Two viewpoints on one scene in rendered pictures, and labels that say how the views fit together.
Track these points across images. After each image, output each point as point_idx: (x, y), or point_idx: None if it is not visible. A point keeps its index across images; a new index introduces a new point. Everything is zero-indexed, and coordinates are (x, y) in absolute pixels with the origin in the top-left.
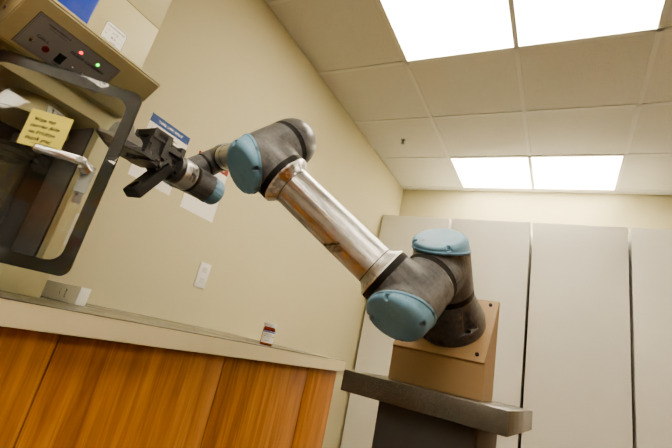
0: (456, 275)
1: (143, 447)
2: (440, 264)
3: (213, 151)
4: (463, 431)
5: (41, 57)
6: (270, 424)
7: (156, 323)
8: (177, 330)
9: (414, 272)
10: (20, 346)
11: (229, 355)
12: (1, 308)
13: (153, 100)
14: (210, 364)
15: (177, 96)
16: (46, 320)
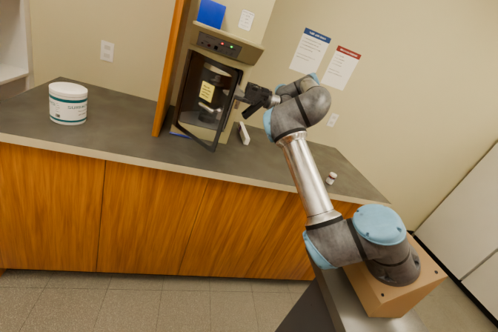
0: (368, 253)
1: (248, 211)
2: (356, 240)
3: (300, 81)
4: None
5: (209, 48)
6: None
7: (263, 166)
8: (258, 179)
9: (329, 237)
10: (197, 177)
11: (289, 191)
12: (185, 169)
13: (306, 18)
14: (281, 191)
15: (324, 10)
16: (200, 173)
